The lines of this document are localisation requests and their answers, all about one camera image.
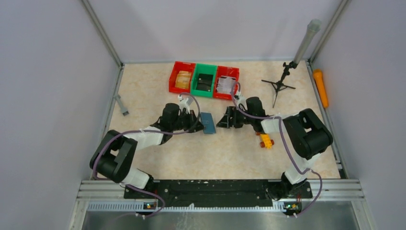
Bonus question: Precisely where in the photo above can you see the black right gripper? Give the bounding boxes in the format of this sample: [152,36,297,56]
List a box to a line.
[216,106,255,129]

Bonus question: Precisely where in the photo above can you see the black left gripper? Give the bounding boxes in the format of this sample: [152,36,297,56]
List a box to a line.
[171,109,206,133]

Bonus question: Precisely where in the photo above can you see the teal card holder wallet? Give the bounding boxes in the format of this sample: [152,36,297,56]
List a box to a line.
[200,112,216,134]

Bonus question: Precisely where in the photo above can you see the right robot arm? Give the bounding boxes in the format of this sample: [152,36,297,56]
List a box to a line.
[216,97,333,199]

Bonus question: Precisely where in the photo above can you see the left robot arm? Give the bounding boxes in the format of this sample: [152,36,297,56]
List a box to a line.
[90,103,204,198]

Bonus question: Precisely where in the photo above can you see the green plastic bin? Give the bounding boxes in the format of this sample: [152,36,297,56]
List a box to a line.
[190,63,217,98]

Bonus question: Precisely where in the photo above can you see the red bin with clear bags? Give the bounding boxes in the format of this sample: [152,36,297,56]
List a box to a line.
[213,66,239,100]

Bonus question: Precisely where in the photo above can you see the red bin with orange items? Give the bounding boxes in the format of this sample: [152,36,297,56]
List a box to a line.
[169,61,196,93]

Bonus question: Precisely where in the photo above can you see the black mini tripod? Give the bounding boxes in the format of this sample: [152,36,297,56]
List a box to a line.
[261,61,298,108]

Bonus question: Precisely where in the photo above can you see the orange flashlight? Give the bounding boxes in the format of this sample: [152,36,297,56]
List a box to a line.
[313,69,329,108]

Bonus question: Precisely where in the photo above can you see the grey cylinder on tripod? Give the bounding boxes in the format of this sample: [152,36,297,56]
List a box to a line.
[293,19,322,65]

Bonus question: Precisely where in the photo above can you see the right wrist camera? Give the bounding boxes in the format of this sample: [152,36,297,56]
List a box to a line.
[233,91,246,107]

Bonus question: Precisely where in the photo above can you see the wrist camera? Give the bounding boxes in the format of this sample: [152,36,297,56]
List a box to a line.
[233,91,246,107]
[178,94,194,113]

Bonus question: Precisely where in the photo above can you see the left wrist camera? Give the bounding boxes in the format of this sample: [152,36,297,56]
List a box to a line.
[178,94,194,113]

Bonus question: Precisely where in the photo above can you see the grey bracket tool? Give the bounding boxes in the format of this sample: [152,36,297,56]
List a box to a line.
[114,94,129,116]

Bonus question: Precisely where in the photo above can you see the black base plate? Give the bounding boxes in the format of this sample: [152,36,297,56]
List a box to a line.
[124,179,313,207]

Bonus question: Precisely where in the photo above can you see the aluminium frame rail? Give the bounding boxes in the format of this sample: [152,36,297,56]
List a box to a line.
[69,179,376,230]

